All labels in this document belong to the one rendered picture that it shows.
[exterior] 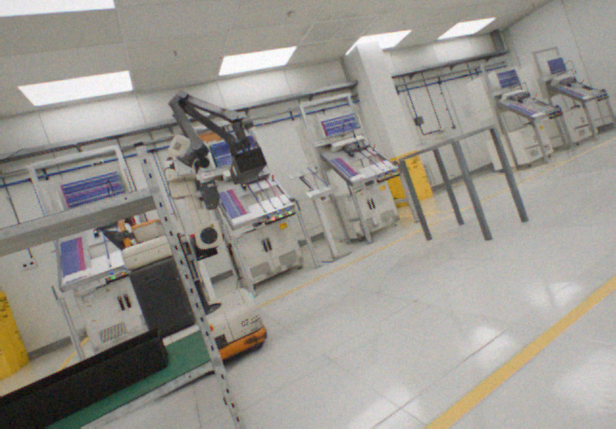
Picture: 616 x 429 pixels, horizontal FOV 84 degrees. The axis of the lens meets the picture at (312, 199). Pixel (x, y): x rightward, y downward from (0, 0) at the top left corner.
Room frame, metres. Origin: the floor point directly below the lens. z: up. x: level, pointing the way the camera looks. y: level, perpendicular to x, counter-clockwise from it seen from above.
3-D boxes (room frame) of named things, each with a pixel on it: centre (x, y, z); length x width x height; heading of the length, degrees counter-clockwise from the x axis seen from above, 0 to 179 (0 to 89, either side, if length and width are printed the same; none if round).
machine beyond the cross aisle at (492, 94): (6.10, -3.80, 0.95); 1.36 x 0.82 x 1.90; 24
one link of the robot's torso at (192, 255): (2.27, 0.77, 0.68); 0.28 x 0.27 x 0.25; 17
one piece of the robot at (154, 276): (2.13, 1.00, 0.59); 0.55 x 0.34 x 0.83; 17
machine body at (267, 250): (4.05, 0.77, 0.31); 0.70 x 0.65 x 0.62; 114
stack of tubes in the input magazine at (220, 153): (3.97, 0.66, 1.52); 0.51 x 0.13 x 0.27; 114
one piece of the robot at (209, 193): (2.24, 0.63, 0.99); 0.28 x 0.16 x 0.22; 17
